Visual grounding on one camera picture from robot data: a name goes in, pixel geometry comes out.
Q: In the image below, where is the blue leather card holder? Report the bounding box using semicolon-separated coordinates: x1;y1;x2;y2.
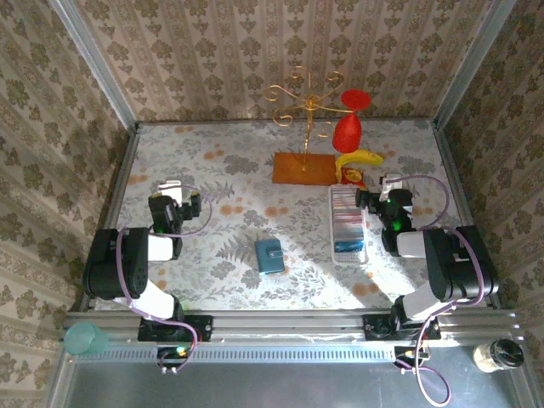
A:
253;237;286;276

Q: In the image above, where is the white plastic card tray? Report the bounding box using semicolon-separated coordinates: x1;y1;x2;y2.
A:
330;183;370;267

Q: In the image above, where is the red snack packet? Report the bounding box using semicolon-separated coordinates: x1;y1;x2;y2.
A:
339;167;369;189

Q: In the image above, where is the yellow banana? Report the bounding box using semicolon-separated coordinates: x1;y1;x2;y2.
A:
334;148;386;182

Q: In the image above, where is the floral tablecloth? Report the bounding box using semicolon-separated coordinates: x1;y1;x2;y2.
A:
95;120;490;311

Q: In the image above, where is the red goblet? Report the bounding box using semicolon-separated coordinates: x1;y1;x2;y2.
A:
331;88;371;155

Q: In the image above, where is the small circuit board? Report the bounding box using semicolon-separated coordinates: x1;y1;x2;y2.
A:
393;345;429;375
156;345;192;376

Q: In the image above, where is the teal plastic cup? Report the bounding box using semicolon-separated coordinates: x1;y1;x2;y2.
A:
63;321;111;356

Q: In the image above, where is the glass jar black lid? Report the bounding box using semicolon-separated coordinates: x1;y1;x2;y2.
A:
473;337;524;374

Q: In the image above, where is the grey metal shelf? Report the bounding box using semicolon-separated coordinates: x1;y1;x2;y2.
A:
46;359;535;408

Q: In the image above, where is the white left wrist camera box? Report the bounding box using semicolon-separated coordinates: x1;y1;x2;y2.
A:
157;180;184;203

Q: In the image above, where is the aluminium table side rail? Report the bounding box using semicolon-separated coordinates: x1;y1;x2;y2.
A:
431;122;502;308
87;125;141;307

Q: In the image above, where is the gold wire stand wooden base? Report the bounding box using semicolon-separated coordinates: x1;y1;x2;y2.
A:
263;65;346;187

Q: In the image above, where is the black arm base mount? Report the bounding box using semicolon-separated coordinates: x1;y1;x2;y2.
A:
138;314;213;343
363;314;442;341

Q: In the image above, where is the aluminium mounting rail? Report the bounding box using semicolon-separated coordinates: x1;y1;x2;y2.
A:
63;309;522;346

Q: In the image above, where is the aluminium frame post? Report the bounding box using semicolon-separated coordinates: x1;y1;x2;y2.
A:
47;0;142;133
432;0;519;128

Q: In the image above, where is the slotted grey cable duct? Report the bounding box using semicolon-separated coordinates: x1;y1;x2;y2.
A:
67;342;484;363

